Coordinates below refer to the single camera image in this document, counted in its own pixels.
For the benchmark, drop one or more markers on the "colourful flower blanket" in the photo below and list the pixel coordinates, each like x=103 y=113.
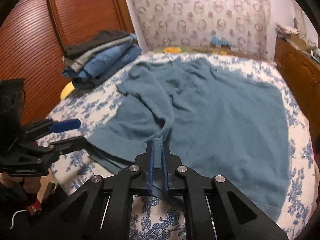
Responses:
x=206 y=50

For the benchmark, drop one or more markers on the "dark blue folded jeans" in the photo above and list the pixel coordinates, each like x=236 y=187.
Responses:
x=129 y=56

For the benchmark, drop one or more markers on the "light blue folded jeans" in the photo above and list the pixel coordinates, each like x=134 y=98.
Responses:
x=99 y=63

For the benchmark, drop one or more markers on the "stack of folded papers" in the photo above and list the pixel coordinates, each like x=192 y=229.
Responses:
x=284 y=31

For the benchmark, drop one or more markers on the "teal blue shorts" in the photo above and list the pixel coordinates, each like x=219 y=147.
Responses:
x=216 y=121

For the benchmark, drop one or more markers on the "left hand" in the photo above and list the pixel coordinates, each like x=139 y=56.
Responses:
x=30 y=184

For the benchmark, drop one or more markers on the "pink circle pattern curtain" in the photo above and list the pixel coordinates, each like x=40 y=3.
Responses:
x=240 y=23

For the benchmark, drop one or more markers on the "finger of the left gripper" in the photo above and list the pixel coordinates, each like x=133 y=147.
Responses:
x=61 y=147
x=65 y=125

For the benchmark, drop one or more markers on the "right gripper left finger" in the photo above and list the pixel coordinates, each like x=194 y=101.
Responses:
x=101 y=208

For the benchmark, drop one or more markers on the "open cardboard box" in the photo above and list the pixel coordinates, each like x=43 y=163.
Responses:
x=301 y=43

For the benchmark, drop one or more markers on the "cardboard box blue contents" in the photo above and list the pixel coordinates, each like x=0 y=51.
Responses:
x=215 y=42

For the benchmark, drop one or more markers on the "grey folded pants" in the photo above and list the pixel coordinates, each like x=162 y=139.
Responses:
x=79 y=63

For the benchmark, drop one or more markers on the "brown louvered wardrobe door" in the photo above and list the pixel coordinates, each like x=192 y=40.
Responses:
x=30 y=50
x=76 y=21

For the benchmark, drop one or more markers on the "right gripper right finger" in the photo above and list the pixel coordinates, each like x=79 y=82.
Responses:
x=214 y=207

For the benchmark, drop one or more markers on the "brown wooden sideboard cabinet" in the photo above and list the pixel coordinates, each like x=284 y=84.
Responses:
x=302 y=77

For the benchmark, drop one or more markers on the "yellow plush toy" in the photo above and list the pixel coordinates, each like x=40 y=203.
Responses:
x=68 y=89

